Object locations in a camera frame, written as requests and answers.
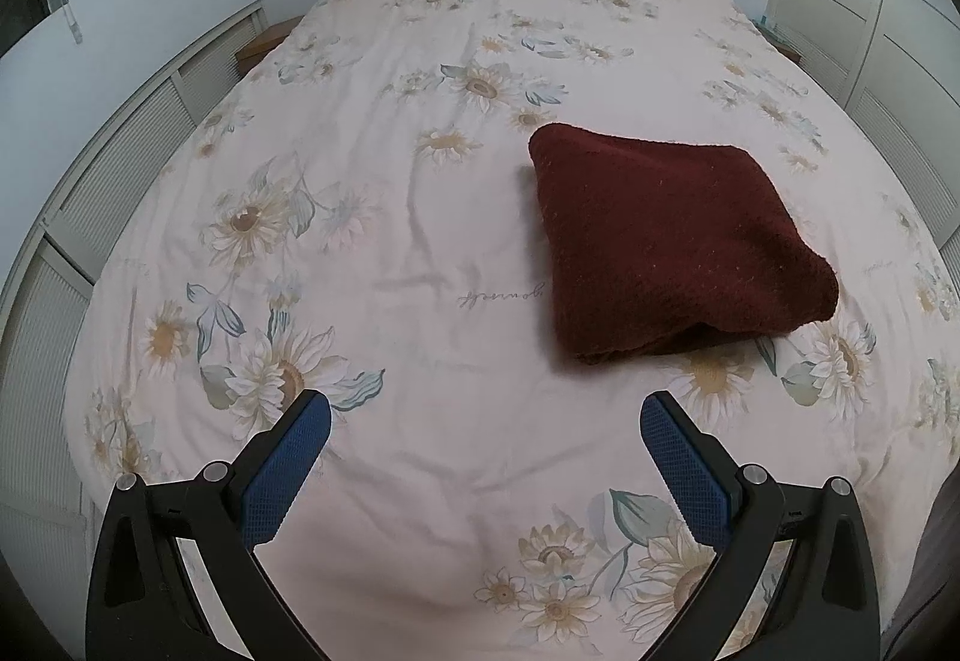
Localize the white louvred wall panel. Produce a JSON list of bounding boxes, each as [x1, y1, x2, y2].
[[0, 0, 271, 632]]

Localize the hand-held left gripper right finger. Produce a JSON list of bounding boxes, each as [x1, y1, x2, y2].
[[639, 391, 880, 661]]

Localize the wooden bedside table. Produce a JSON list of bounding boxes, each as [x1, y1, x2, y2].
[[235, 17, 302, 78]]

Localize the white wardrobe doors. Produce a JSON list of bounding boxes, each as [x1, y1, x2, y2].
[[763, 0, 960, 249]]

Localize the floral bed cover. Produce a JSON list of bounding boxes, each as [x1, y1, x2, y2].
[[64, 0, 960, 661]]

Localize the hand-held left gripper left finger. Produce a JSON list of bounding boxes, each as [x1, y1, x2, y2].
[[85, 388, 333, 661]]

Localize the dark red knit sweater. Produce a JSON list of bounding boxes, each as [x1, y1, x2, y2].
[[528, 121, 840, 369]]

